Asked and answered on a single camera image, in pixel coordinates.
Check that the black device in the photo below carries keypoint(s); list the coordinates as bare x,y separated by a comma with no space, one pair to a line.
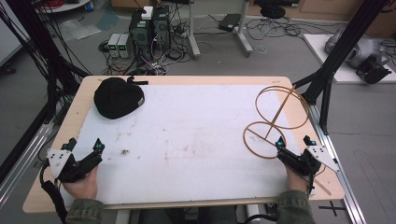
372,71

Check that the white box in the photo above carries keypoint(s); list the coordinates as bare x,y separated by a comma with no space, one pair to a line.
147,12

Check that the white table mat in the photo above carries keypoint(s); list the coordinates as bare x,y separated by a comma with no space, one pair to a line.
186,140

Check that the flat black box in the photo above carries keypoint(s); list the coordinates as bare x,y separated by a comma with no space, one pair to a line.
229,21

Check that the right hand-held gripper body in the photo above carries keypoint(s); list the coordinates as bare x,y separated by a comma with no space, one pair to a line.
300,163

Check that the black stool base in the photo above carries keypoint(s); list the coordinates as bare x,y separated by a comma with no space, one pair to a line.
273,11

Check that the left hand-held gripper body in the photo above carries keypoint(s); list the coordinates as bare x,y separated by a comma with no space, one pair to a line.
67,166

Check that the clear plastic sheet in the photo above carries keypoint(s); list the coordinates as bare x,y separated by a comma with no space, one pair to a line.
77,29

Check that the black computer tower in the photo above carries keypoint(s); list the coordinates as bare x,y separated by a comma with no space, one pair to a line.
140,35
161,28

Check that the grey robot shell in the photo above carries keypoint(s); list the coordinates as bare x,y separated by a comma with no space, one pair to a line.
365,51

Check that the person's left hand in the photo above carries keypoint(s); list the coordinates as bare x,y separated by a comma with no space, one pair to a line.
84,188

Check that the black cap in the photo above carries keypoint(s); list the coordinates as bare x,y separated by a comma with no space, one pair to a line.
116,98

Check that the white platform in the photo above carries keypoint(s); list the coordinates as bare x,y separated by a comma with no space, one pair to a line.
320,56

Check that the person's right hand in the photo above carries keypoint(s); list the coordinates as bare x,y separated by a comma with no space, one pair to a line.
297,183

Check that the aluminium rail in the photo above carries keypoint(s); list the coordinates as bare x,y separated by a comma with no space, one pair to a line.
339,174
25,158

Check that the grey desk leg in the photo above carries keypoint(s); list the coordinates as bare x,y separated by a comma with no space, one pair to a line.
244,31
193,31

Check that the blue tape roll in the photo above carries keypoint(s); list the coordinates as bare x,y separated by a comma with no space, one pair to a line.
89,6

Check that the grey power supply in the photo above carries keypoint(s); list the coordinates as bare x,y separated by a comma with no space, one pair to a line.
113,45
124,45

